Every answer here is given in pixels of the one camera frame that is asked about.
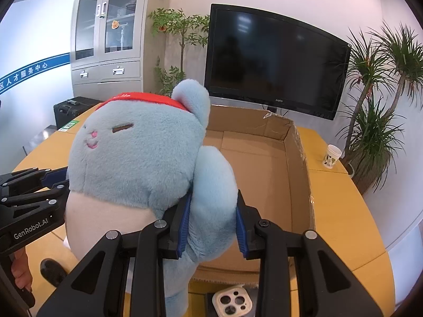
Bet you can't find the light blue plush toy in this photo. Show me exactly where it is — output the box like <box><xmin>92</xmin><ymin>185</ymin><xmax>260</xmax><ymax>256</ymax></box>
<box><xmin>65</xmin><ymin>80</ymin><xmax>238</xmax><ymax>316</ymax></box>

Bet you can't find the person's left hand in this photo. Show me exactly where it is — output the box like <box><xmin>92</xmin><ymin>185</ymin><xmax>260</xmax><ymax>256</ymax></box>
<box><xmin>11</xmin><ymin>248</ymin><xmax>33</xmax><ymax>292</ymax></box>

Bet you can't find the black shoe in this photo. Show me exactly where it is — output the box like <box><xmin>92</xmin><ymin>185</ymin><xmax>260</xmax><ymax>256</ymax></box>
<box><xmin>40</xmin><ymin>258</ymin><xmax>68</xmax><ymax>288</ymax></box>

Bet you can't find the green white sticker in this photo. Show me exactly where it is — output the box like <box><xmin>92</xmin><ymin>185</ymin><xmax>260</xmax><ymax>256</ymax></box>
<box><xmin>59</xmin><ymin>120</ymin><xmax>79</xmax><ymax>132</ymax></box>

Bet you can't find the black suitcase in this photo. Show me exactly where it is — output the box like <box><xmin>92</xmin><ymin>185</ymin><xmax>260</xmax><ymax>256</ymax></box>
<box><xmin>53</xmin><ymin>97</ymin><xmax>100</xmax><ymax>129</ymax></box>

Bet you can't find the white phone case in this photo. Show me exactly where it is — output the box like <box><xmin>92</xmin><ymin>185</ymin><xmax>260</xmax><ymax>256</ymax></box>
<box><xmin>211</xmin><ymin>286</ymin><xmax>253</xmax><ymax>317</ymax></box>

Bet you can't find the white paper cup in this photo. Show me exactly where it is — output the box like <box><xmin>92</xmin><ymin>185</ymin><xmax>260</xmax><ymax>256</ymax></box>
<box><xmin>323</xmin><ymin>144</ymin><xmax>343</xmax><ymax>169</ymax></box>

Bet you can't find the open cardboard box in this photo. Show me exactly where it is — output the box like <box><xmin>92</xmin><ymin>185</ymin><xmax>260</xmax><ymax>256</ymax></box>
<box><xmin>189</xmin><ymin>104</ymin><xmax>316</xmax><ymax>286</ymax></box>

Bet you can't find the grey glass door cabinet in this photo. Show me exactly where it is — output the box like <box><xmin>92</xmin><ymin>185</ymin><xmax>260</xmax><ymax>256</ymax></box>
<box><xmin>70</xmin><ymin>0</ymin><xmax>168</xmax><ymax>100</ymax></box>

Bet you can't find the tall leafy green plant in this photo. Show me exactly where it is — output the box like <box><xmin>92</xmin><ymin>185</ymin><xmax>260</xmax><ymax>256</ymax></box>
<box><xmin>148</xmin><ymin>7</ymin><xmax>210</xmax><ymax>97</ymax></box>

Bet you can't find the spiky palm potted plant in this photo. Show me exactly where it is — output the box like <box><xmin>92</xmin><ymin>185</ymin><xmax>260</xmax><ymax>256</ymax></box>
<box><xmin>338</xmin><ymin>24</ymin><xmax>422</xmax><ymax>194</ymax></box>

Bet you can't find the black flat screen television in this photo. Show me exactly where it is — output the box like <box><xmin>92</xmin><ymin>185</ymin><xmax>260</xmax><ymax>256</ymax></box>
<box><xmin>204</xmin><ymin>4</ymin><xmax>351</xmax><ymax>120</ymax></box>

